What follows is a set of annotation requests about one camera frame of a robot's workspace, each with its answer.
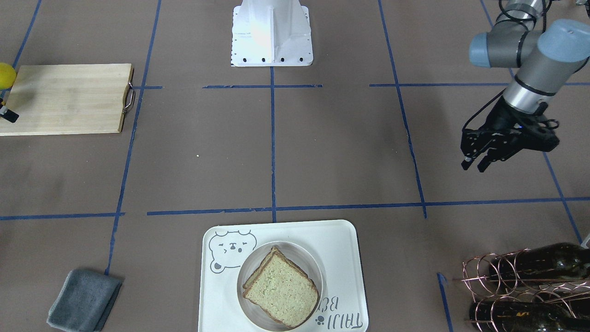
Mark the cream bear tray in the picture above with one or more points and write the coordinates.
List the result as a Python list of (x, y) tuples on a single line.
[(334, 245)]

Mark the wooden cutting board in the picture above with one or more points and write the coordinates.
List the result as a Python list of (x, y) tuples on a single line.
[(69, 99)]

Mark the bread slice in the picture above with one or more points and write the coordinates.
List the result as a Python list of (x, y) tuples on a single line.
[(258, 270), (284, 292)]

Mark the dark wine bottle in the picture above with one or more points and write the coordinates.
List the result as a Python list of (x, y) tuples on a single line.
[(555, 262), (519, 316)]

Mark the copper wire bottle rack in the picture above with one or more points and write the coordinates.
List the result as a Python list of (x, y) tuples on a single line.
[(571, 295)]

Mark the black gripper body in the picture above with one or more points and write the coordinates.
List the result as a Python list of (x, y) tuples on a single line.
[(501, 117)]

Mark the grey folded cloth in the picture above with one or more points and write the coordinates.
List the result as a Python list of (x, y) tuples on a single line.
[(84, 302)]

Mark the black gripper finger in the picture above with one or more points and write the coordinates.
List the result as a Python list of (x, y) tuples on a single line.
[(8, 115), (467, 162), (485, 163)]

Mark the white round plate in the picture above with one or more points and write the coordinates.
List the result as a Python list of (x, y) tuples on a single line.
[(301, 257)]

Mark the yellow lemon half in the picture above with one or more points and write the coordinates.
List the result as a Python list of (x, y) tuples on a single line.
[(7, 76)]

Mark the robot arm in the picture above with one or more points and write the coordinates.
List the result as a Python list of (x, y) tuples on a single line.
[(545, 60)]

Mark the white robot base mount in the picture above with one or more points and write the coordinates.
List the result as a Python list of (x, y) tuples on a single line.
[(269, 33)]

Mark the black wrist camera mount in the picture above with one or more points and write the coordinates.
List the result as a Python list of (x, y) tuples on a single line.
[(538, 133)]

